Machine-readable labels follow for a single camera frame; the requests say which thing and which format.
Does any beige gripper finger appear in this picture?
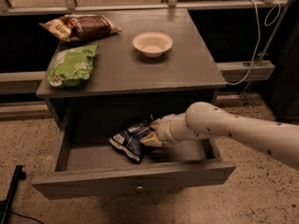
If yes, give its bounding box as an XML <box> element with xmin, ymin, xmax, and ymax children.
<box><xmin>140</xmin><ymin>133</ymin><xmax>156</xmax><ymax>147</ymax></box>
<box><xmin>149</xmin><ymin>120</ymin><xmax>157</xmax><ymax>130</ymax></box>

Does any blue chip bag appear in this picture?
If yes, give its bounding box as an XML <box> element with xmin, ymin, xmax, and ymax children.
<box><xmin>109</xmin><ymin>119</ymin><xmax>154</xmax><ymax>162</ymax></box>

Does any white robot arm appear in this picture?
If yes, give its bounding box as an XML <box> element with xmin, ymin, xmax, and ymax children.
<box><xmin>140</xmin><ymin>102</ymin><xmax>299</xmax><ymax>170</ymax></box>

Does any open grey drawer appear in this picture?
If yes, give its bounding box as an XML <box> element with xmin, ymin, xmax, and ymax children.
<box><xmin>32</xmin><ymin>125</ymin><xmax>236</xmax><ymax>200</ymax></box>

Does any green chip bag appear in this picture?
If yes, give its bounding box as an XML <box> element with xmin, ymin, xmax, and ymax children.
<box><xmin>47</xmin><ymin>45</ymin><xmax>98</xmax><ymax>88</ymax></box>

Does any brown chip bag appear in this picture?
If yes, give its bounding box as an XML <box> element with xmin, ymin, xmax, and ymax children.
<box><xmin>41</xmin><ymin>14</ymin><xmax>121</xmax><ymax>42</ymax></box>

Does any grey wooden cabinet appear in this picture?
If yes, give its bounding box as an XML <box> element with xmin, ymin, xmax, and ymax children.
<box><xmin>36</xmin><ymin>8</ymin><xmax>225</xmax><ymax>133</ymax></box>

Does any white paper bowl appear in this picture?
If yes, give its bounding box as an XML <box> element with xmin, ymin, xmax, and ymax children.
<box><xmin>133</xmin><ymin>32</ymin><xmax>173</xmax><ymax>58</ymax></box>

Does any black stand base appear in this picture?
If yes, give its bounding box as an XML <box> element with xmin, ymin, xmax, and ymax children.
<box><xmin>0</xmin><ymin>165</ymin><xmax>26</xmax><ymax>224</ymax></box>

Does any metal rail frame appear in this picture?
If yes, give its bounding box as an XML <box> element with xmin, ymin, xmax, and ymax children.
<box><xmin>0</xmin><ymin>0</ymin><xmax>299</xmax><ymax>95</ymax></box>

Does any black floor cable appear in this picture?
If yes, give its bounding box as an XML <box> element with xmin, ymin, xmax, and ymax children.
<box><xmin>8</xmin><ymin>210</ymin><xmax>46</xmax><ymax>224</ymax></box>

